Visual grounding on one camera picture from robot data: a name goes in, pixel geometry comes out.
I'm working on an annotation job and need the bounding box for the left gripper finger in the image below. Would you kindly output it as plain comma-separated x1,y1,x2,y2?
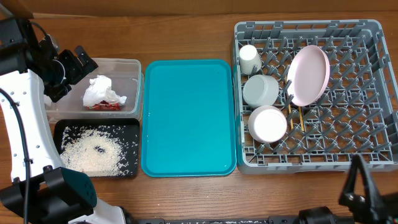
51,83,72,103
75,45,98,76

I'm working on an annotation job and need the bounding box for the white napkin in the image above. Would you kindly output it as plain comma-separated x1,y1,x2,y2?
83,75,127,107

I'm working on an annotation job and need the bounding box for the red snack wrapper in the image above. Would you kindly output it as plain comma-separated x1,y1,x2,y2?
88,102,121,111

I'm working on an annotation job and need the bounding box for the pile of rice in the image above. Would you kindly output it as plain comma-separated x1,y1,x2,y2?
58,124,139,177

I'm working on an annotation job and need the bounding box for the wooden chopstick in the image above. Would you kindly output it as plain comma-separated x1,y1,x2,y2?
298,106,305,132
287,104,294,129

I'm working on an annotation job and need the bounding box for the pink bowl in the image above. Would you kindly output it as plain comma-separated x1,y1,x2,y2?
248,105,287,143

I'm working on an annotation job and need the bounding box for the white round plate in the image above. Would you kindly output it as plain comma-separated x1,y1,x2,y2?
287,45,330,107

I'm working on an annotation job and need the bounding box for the small grey bowl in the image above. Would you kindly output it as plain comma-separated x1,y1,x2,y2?
243,75,279,108

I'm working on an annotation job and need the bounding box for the white paper cup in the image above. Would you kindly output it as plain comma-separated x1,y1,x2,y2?
239,44,262,75

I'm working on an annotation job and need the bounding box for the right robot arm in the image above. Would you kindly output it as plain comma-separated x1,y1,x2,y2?
295,154,397,224

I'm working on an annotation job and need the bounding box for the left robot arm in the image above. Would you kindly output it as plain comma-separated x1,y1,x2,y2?
1,17,134,223

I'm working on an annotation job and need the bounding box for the grey dishwasher rack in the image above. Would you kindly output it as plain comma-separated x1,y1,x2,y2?
233,19,397,174

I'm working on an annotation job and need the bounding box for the clear plastic bin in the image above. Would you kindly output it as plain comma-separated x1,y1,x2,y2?
45,58,144,123

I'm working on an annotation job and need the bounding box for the black plastic tray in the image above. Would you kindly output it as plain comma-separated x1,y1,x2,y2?
52,118,141,179

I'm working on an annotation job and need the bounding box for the teal serving tray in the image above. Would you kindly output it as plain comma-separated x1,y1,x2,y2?
141,59,236,177

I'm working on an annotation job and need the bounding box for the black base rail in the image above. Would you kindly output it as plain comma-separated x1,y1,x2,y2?
137,215,298,224

